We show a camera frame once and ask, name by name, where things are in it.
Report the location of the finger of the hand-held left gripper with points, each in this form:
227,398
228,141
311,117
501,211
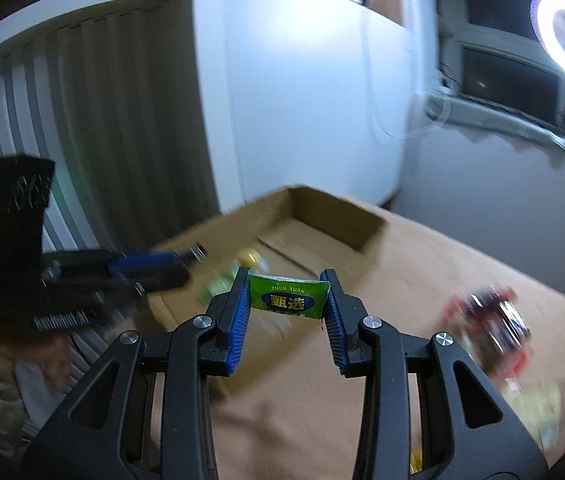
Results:
142,261
122,292

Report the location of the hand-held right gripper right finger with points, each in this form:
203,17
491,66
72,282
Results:
333,325

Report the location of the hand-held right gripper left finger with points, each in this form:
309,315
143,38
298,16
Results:
240,320

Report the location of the cardboard box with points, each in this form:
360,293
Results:
322,217

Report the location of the person's left hand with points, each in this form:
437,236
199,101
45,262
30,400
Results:
57,362

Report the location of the light green snack packet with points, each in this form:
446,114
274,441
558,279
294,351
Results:
217,286

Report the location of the yellow wrapped snack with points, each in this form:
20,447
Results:
251,259

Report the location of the pleated grey curtain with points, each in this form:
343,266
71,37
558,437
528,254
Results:
112,110

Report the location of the red black snack packet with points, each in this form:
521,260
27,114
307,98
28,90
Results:
492,325

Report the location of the white curtain pelmet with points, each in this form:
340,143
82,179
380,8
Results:
62,7

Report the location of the yellow green snack packet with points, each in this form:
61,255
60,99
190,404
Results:
537,410

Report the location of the white wardrobe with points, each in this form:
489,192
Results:
302,85

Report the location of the grey windowsill cloth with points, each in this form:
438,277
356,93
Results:
512,125

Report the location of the window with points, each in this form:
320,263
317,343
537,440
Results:
502,72

